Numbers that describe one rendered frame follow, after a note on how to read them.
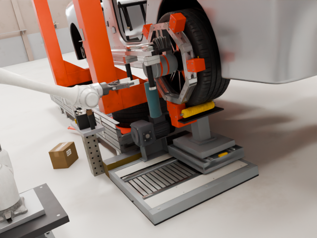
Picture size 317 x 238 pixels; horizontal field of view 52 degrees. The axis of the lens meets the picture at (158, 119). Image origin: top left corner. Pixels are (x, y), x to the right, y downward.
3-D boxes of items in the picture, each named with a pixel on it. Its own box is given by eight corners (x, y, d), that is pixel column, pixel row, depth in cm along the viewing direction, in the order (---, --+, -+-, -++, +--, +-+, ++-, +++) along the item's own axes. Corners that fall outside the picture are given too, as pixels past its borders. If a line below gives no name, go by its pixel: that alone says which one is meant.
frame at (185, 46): (201, 106, 208) (188, 18, 192) (193, 108, 205) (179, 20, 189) (161, 95, 255) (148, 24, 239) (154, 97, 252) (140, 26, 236)
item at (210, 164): (244, 157, 237) (243, 145, 234) (204, 175, 223) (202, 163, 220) (204, 141, 280) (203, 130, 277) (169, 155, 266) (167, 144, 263)
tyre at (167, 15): (221, -6, 198) (171, 18, 257) (189, 0, 188) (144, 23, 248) (242, 98, 210) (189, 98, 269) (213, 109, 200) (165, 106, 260)
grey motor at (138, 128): (189, 148, 271) (183, 109, 260) (145, 166, 254) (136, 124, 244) (178, 143, 286) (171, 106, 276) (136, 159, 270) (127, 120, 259)
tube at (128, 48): (161, 45, 218) (158, 29, 215) (136, 51, 210) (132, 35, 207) (150, 45, 233) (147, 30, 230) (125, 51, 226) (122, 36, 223)
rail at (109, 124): (129, 145, 279) (123, 121, 272) (119, 148, 275) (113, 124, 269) (67, 104, 493) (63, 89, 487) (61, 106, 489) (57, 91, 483)
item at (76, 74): (107, 76, 448) (101, 51, 437) (70, 86, 427) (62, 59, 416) (103, 75, 462) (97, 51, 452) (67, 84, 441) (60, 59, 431)
